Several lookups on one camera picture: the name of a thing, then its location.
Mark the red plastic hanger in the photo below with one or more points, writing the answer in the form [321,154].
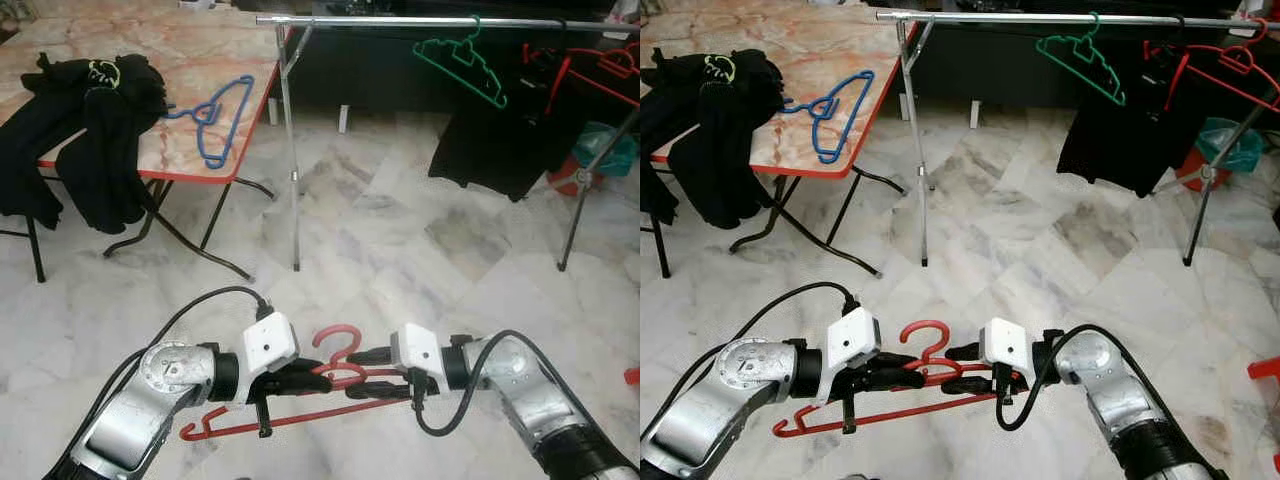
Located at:
[1178,80]
[1240,60]
[620,62]
[340,329]
[556,85]
[928,322]

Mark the black shirt with green logo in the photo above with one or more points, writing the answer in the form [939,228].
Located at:
[110,160]
[725,160]

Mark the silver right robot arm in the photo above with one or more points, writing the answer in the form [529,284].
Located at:
[520,380]
[1110,375]

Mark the blue plastic hanger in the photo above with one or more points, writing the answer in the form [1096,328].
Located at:
[828,108]
[207,118]

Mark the green plastic hanger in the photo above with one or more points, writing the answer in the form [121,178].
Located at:
[1083,45]
[460,50]

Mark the red plastic stool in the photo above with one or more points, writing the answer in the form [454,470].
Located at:
[1265,369]
[632,377]

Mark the black metal chair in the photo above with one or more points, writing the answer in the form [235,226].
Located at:
[37,260]
[662,255]

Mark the black TV console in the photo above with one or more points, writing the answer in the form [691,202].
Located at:
[370,70]
[990,70]

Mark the red bucket with teal bag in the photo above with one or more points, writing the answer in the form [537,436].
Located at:
[610,150]
[1235,145]

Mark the marble top folding table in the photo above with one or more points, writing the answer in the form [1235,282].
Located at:
[190,60]
[810,60]

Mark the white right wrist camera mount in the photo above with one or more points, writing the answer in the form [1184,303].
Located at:
[418,350]
[1005,345]

